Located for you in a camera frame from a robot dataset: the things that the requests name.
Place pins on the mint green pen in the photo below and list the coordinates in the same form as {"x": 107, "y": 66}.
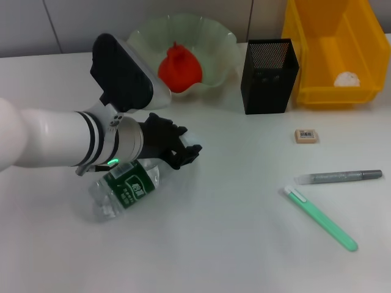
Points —
{"x": 320, "y": 218}

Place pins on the black mesh pen holder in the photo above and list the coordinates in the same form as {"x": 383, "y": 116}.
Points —
{"x": 265, "y": 88}

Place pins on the orange fruit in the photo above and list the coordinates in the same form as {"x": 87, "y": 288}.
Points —
{"x": 183, "y": 70}

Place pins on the yellow plastic storage bin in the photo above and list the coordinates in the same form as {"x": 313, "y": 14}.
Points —
{"x": 323, "y": 55}

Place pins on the small beige eraser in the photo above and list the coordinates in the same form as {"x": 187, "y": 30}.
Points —
{"x": 308, "y": 136}

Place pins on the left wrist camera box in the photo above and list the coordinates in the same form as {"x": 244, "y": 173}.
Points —
{"x": 122, "y": 76}

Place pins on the clear plastic water bottle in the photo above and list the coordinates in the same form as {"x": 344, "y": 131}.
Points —
{"x": 128, "y": 189}

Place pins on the silver marker pen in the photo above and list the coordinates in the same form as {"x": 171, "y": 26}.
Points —
{"x": 339, "y": 177}

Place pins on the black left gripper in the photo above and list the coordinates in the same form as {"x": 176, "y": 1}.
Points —
{"x": 159, "y": 140}

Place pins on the white paper ball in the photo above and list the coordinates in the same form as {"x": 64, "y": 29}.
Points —
{"x": 347, "y": 80}

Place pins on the green glass fruit bowl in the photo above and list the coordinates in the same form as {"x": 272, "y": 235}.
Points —
{"x": 217, "y": 45}

